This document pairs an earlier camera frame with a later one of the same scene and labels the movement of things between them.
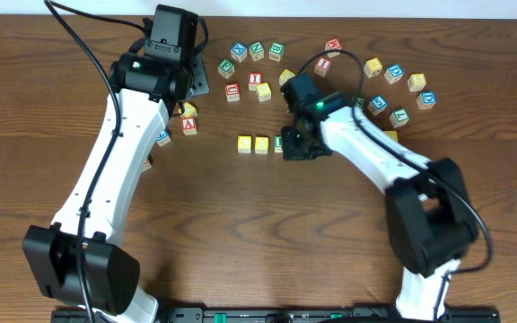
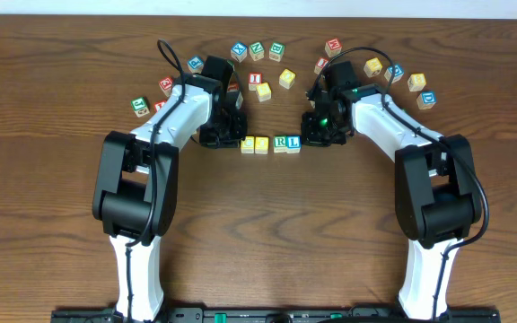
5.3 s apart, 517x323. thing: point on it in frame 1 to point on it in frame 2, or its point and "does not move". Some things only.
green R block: [277, 144] does not move
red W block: [332, 45] does not move
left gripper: [200, 78] to [224, 135]
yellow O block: [261, 144] does not move
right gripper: [296, 150] to [321, 135]
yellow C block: [244, 144] does not move
